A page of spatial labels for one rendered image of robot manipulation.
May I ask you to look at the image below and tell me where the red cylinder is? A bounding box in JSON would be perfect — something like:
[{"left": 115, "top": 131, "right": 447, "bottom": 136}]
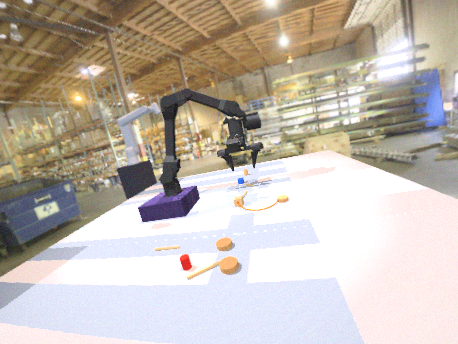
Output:
[{"left": 180, "top": 255, "right": 192, "bottom": 271}]

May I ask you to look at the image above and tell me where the light wooden block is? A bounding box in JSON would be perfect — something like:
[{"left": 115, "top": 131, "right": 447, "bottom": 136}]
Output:
[{"left": 233, "top": 196, "right": 244, "bottom": 207}]

